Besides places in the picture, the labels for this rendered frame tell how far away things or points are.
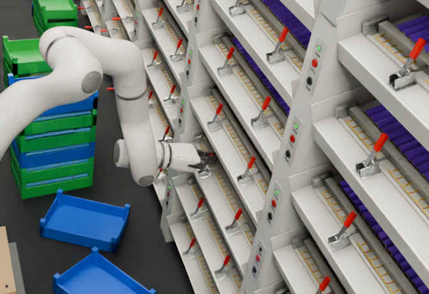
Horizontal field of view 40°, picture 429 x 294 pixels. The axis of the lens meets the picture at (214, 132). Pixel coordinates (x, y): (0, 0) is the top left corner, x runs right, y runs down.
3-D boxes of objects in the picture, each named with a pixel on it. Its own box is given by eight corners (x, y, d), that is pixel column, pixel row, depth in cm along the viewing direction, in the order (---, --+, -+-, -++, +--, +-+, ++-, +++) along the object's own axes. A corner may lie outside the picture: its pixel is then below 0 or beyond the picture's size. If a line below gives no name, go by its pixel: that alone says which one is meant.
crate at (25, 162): (20, 169, 236) (20, 153, 231) (9, 140, 249) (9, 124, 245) (94, 156, 249) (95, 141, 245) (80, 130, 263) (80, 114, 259)
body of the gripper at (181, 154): (156, 154, 193) (188, 156, 198) (164, 175, 185) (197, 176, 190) (162, 136, 189) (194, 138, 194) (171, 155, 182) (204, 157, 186)
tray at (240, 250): (246, 284, 169) (240, 264, 163) (184, 154, 214) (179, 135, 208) (310, 258, 172) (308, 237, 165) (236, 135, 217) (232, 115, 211)
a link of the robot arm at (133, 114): (155, 110, 158) (162, 186, 179) (142, 74, 169) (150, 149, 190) (121, 117, 156) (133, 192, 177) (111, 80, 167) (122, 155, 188)
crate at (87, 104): (19, 119, 222) (19, 101, 218) (7, 91, 236) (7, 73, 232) (97, 108, 236) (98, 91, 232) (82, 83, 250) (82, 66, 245)
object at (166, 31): (184, 94, 210) (175, 62, 201) (143, 19, 256) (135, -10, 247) (237, 76, 213) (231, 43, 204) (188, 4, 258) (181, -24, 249)
